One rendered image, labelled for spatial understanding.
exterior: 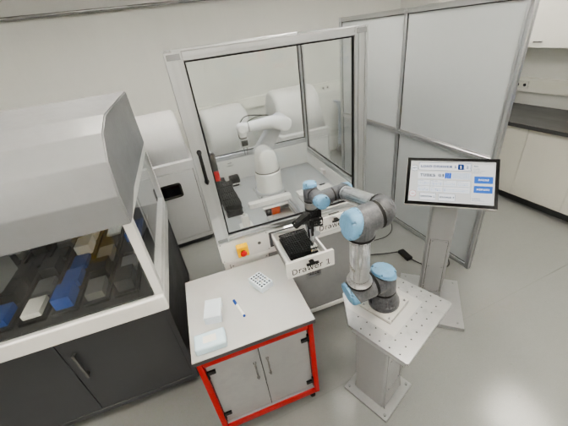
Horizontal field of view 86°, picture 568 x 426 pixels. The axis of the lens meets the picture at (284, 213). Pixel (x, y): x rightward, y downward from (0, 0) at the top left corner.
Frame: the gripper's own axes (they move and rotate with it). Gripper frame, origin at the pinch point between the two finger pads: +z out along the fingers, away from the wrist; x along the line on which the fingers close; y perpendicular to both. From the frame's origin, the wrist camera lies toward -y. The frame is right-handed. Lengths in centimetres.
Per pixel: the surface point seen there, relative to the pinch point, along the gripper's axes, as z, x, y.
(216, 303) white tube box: 17, -10, -60
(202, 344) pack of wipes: 18, -32, -70
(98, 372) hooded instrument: 55, 6, -136
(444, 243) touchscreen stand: 36, -3, 100
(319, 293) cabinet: 74, 24, 13
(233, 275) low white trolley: 22, 13, -47
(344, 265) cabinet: 54, 24, 35
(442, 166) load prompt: -19, 6, 96
